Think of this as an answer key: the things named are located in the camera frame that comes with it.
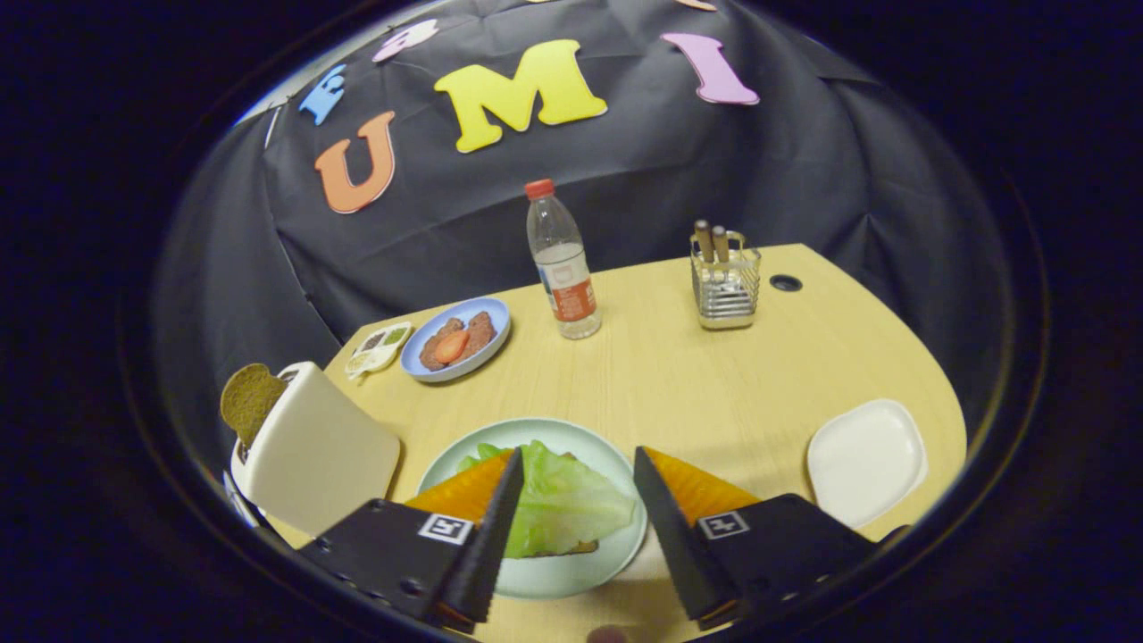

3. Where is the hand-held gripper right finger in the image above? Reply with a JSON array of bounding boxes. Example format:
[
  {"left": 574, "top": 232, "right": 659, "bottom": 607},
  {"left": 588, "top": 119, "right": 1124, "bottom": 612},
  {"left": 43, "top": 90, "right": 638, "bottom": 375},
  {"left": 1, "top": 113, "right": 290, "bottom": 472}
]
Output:
[{"left": 632, "top": 445, "right": 907, "bottom": 630}]

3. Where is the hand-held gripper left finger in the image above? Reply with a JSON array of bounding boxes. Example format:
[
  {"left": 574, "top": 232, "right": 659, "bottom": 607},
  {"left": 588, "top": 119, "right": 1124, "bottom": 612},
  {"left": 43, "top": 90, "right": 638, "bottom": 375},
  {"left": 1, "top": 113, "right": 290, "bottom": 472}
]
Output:
[{"left": 297, "top": 447, "right": 526, "bottom": 630}]

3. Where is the brown bread slice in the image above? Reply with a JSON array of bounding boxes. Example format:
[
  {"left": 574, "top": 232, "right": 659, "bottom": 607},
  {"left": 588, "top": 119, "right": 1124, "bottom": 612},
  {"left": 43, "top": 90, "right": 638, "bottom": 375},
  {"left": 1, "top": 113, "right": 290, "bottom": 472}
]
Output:
[{"left": 220, "top": 363, "right": 288, "bottom": 449}]

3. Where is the pale green plate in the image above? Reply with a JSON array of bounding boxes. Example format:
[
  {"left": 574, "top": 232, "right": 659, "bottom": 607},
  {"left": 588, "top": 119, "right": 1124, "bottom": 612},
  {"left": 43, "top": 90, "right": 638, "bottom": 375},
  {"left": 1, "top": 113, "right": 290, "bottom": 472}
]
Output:
[{"left": 416, "top": 417, "right": 648, "bottom": 600}]

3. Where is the green lettuce leaf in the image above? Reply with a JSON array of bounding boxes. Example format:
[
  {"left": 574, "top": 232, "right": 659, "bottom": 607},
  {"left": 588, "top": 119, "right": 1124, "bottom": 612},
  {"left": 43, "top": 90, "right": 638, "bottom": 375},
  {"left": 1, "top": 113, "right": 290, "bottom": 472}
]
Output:
[{"left": 457, "top": 439, "right": 637, "bottom": 560}]

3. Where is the white toaster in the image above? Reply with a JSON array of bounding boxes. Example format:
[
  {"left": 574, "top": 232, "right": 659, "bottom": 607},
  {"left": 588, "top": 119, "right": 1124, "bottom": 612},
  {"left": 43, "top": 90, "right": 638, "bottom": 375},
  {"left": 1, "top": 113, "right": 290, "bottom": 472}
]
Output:
[{"left": 230, "top": 361, "right": 402, "bottom": 537}]

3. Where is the white square plate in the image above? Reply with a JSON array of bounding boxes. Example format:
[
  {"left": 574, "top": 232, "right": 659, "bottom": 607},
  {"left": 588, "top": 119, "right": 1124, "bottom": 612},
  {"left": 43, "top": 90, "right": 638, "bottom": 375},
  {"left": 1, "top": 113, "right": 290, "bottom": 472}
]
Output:
[{"left": 806, "top": 398, "right": 930, "bottom": 530}]

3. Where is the brown meat patty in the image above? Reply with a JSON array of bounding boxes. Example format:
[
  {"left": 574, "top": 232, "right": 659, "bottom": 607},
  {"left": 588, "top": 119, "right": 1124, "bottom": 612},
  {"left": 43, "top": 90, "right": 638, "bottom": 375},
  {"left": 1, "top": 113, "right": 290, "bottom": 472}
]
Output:
[
  {"left": 460, "top": 311, "right": 497, "bottom": 354},
  {"left": 420, "top": 317, "right": 465, "bottom": 372}
]

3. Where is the blue plate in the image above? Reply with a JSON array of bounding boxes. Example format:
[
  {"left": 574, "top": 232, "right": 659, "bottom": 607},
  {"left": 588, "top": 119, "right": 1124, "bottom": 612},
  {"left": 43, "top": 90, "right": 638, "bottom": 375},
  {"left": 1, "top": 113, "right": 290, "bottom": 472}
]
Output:
[{"left": 399, "top": 296, "right": 513, "bottom": 384}]

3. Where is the white seasoning tray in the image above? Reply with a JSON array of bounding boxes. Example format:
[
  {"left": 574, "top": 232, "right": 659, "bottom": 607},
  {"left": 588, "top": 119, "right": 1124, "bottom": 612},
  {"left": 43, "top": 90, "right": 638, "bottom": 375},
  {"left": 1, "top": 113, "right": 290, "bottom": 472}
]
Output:
[{"left": 344, "top": 321, "right": 414, "bottom": 378}]

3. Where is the clear plastic water bottle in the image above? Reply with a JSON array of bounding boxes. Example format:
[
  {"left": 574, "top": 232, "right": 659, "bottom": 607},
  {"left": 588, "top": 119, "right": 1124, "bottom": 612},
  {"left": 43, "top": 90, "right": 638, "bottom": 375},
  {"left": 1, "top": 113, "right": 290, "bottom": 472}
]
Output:
[{"left": 524, "top": 179, "right": 604, "bottom": 341}]

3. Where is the metal wire utensil holder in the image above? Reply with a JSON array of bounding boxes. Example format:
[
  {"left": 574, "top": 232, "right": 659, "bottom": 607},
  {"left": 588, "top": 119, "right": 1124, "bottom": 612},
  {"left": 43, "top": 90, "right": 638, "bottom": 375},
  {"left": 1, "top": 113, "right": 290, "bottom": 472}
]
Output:
[{"left": 689, "top": 230, "right": 763, "bottom": 331}]

